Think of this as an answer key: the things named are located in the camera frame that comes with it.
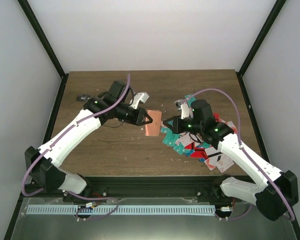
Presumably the red white card bottom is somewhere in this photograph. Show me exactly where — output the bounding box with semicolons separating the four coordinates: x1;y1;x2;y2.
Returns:
204;158;217;171

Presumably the right frame post black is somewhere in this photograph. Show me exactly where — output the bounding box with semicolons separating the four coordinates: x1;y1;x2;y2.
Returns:
237;0;288;76

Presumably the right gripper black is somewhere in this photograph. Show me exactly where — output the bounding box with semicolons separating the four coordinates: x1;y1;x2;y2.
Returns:
163;115;204;134

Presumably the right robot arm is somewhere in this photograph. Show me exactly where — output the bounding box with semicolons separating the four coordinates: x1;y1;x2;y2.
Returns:
163;99;299;221

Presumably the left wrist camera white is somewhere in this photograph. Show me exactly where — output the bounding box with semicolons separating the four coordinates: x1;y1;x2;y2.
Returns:
129;92;150;109

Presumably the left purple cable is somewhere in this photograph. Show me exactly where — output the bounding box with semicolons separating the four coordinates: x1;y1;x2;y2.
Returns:
21;73;132;223

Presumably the frame post black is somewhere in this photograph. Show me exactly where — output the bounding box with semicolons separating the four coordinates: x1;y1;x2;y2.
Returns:
237;0;288;76
16;0;67;78

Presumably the purple cable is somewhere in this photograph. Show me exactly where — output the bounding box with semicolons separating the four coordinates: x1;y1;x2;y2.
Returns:
21;73;132;223
182;87;296;222

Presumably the black aluminium front rail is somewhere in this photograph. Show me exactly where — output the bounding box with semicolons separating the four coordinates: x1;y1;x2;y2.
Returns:
21;175;287;201

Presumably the white floral card bottom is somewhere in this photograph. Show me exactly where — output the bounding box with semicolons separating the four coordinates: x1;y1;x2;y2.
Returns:
215;155;234;173

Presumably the left frame post black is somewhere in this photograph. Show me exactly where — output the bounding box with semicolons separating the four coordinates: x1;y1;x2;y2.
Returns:
16;0;67;78

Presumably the small black tag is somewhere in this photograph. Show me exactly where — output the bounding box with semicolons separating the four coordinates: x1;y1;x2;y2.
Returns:
76;94;91;102

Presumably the white floral VIP card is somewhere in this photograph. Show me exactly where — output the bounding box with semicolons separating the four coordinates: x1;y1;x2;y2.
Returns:
178;133;200;147

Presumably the teal VIP card left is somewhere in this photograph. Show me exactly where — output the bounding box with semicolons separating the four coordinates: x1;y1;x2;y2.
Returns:
160;127;171;134

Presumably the pink leather card holder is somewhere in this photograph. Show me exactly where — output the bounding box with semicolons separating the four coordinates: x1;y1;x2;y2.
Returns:
145;110;162;137

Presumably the teal card far top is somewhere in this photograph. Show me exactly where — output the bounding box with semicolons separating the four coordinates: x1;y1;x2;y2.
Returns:
184;94;196;101

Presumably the light blue slotted strip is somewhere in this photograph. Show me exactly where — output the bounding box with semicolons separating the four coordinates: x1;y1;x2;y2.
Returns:
26;204;216;216

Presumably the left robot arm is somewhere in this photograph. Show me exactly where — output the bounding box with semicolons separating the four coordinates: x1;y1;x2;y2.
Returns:
24;92;153;202

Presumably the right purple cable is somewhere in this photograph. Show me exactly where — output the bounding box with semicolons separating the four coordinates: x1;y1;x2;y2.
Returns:
182;87;296;222

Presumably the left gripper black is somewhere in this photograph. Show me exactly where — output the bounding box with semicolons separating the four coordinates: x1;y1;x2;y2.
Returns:
115;102;153;126

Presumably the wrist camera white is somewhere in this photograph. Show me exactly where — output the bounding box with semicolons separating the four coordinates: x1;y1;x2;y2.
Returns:
174;99;191;120
129;92;150;109

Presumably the teal VIP card lower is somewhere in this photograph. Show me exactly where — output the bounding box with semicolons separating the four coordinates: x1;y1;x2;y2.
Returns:
162;132;180;147

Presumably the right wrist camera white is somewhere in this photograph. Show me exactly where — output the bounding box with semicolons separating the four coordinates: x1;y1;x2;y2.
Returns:
174;99;191;120

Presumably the teal vip card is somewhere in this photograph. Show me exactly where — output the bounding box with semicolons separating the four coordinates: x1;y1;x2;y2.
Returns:
160;127;171;134
162;132;180;147

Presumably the red card top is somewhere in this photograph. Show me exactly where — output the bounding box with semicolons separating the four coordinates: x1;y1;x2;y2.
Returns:
213;113;219;122

